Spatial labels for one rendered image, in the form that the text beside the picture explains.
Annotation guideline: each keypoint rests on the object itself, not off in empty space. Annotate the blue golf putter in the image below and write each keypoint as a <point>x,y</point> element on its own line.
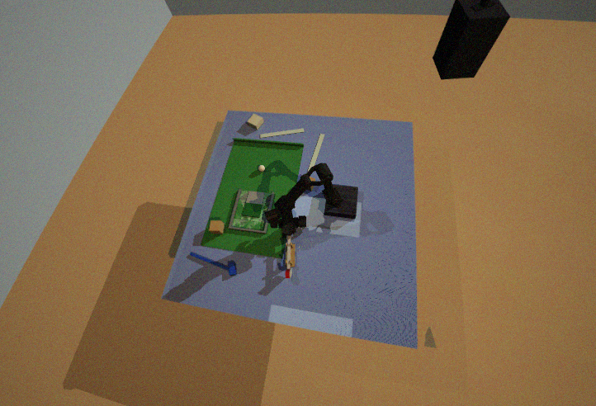
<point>231,268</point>

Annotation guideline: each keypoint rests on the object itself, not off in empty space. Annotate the beige flat bar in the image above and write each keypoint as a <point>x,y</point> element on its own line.
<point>286,132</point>
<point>316,152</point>

